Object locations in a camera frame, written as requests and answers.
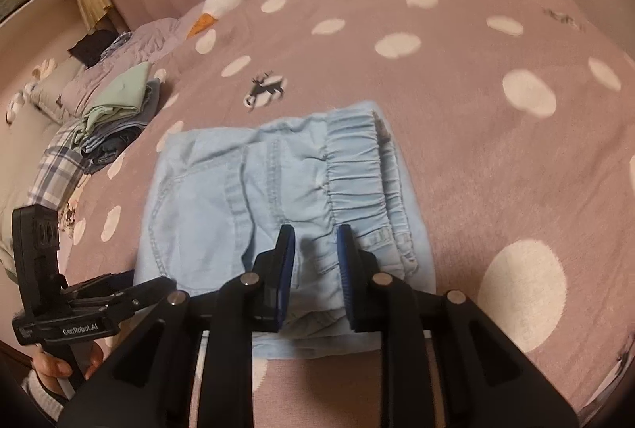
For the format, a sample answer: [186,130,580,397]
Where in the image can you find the yellow curtain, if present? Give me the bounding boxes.
[74,0,117,29]

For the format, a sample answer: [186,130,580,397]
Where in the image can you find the light blue strawberry print pants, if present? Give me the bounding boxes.
[135,100,437,359]

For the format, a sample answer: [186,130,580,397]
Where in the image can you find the black garment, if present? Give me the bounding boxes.
[68,29,117,67]

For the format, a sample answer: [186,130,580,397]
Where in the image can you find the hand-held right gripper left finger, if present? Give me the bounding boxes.
[57,224,298,428]

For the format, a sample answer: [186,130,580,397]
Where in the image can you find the striped blue garment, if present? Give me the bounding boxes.
[102,31,132,62]

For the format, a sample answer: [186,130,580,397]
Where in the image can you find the beige padded headboard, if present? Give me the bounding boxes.
[0,106,60,211]

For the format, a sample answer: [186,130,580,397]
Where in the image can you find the lilac quilt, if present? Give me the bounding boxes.
[60,4,204,116]

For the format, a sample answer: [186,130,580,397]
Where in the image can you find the person's left hand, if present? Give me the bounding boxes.
[31,343,104,382]

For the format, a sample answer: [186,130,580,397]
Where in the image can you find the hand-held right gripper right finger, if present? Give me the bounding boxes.
[336,224,581,428]

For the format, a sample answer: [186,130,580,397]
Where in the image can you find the mauve polka dot blanket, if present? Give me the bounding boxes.
[64,0,635,419]

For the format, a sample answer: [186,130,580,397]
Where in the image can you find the folded dark garment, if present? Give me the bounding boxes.
[82,125,144,166]

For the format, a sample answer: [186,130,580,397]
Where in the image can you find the beige pillow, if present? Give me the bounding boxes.
[27,58,85,111]

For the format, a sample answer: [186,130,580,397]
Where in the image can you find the plaid cloth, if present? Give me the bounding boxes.
[37,121,95,211]

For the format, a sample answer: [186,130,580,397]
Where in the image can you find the folded blue garment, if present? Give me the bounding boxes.
[87,78,162,146]

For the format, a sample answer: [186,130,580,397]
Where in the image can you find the cream bunny plush toy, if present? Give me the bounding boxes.
[31,58,58,79]

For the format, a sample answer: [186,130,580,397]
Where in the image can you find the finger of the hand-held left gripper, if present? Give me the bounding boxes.
[62,269,138,303]
[69,276,178,319]

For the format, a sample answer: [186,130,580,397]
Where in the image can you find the folded green garment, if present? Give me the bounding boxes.
[82,62,152,134]

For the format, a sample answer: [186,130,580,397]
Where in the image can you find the person's left forearm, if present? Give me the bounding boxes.
[20,369,67,421]

